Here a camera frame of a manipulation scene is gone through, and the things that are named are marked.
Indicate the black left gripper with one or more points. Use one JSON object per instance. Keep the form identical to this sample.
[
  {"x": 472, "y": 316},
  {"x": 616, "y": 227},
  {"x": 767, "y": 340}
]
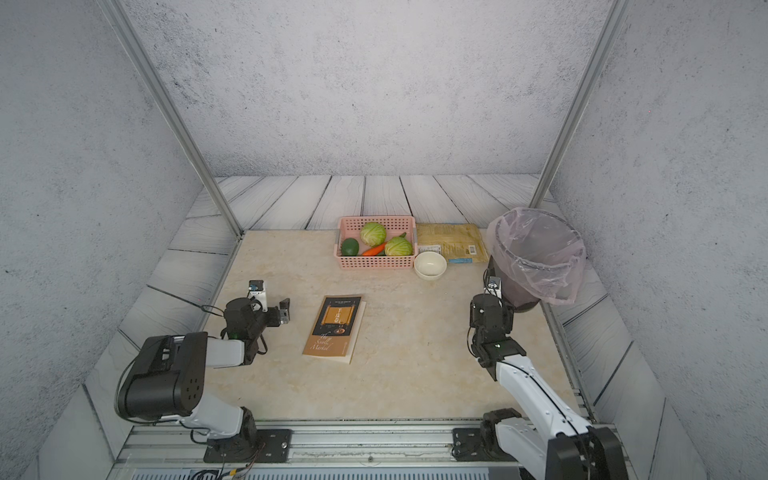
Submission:
[{"x": 275, "y": 320}]

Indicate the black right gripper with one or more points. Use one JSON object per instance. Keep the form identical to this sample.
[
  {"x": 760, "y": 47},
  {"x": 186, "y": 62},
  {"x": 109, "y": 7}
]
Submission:
[{"x": 509, "y": 318}]

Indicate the dark cover paperback book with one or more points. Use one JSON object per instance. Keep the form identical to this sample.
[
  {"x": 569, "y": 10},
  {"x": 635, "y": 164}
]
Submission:
[{"x": 334, "y": 333}]

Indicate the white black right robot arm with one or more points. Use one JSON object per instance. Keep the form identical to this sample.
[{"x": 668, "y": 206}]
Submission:
[{"x": 548, "y": 438}]

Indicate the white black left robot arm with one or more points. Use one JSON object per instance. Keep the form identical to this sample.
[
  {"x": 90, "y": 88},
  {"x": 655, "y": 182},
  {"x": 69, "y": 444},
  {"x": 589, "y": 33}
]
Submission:
[{"x": 166, "y": 380}]

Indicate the black bin with pink bag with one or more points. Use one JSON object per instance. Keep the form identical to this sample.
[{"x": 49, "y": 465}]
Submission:
[{"x": 538, "y": 256}]

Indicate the yellow noodle packet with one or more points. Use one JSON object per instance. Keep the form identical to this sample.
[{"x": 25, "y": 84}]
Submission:
[{"x": 457, "y": 243}]

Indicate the cream ceramic bowl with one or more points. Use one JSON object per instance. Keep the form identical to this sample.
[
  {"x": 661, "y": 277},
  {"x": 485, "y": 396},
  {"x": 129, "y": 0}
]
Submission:
[{"x": 430, "y": 265}]

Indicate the dark green avocado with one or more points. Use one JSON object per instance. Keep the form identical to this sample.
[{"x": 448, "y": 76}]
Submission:
[{"x": 349, "y": 247}]

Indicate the pink plastic perforated basket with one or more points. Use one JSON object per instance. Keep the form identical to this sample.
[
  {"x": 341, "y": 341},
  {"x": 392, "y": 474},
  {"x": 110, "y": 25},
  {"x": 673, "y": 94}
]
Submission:
[{"x": 350, "y": 226}]

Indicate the orange carrot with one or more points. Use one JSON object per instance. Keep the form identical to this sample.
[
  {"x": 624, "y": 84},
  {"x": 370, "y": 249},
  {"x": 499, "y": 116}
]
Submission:
[{"x": 375, "y": 251}]

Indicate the upper green cabbage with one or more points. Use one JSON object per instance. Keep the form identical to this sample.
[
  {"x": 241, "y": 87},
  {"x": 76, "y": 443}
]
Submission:
[{"x": 373, "y": 234}]

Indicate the green cabbage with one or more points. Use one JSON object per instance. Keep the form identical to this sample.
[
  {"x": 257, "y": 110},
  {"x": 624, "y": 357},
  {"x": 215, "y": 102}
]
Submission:
[
  {"x": 399, "y": 246},
  {"x": 373, "y": 234}
]

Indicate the right green cabbage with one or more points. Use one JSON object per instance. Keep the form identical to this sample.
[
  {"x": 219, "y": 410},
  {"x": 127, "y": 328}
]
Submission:
[{"x": 399, "y": 246}]

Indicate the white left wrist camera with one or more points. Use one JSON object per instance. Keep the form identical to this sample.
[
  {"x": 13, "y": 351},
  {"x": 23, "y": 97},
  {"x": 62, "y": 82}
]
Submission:
[{"x": 257, "y": 295}]

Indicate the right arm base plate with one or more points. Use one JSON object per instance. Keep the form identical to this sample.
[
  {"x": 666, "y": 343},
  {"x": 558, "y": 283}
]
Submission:
[{"x": 474, "y": 445}]

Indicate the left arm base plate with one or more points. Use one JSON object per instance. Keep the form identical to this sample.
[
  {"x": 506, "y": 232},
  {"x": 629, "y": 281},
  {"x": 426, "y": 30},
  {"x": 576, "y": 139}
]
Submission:
[{"x": 252, "y": 445}]

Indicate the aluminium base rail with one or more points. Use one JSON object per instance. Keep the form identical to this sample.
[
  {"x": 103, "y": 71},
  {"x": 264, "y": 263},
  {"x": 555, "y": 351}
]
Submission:
[{"x": 391, "y": 449}]

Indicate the right aluminium frame post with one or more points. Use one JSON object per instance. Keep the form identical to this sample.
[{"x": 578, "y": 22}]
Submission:
[{"x": 588, "y": 82}]

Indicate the aluminium frame post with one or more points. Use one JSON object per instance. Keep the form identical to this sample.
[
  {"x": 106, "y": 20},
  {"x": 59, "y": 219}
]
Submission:
[
  {"x": 588, "y": 82},
  {"x": 131, "y": 43}
]

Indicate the left aluminium frame post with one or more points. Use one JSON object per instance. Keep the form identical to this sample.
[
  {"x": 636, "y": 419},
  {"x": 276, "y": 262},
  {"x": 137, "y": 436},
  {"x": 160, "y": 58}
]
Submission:
[{"x": 131, "y": 43}]

